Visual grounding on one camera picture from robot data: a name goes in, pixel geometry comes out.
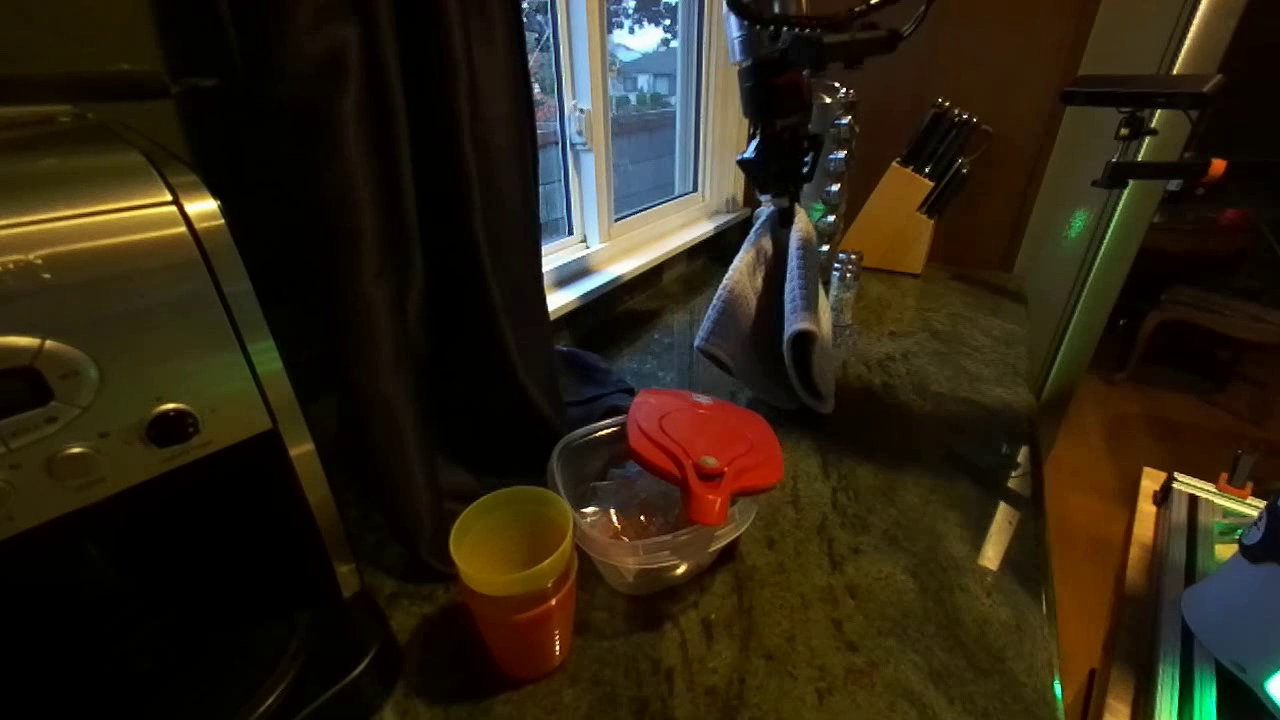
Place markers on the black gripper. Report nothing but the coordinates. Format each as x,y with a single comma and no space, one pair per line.
779,114

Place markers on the grey checkered dish cloth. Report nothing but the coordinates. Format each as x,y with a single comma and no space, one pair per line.
781,314

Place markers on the wooden knife block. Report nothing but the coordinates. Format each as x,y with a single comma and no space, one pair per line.
889,226

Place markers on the glass spice jar tan contents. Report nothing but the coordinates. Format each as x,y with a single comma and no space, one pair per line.
846,286

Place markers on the red plastic container lid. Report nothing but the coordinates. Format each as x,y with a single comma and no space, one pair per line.
702,445

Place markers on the clear plastic food container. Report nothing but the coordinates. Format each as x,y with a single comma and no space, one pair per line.
641,526

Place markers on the dark grey curtain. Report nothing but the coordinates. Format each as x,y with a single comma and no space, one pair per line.
375,243

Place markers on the yellow plastic cup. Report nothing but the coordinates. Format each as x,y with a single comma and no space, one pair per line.
509,540

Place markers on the dark wooden chair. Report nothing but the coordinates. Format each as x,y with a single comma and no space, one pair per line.
1206,320

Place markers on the orange plastic cup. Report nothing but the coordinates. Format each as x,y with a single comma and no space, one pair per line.
524,626

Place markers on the stainless steel toaster appliance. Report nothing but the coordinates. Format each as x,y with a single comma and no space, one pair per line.
132,442

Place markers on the white window frame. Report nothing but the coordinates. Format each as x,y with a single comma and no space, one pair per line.
641,202

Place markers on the black camera stand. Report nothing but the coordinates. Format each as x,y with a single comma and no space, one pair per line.
1141,127

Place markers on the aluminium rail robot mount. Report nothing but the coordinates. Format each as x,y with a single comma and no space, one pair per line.
1174,601

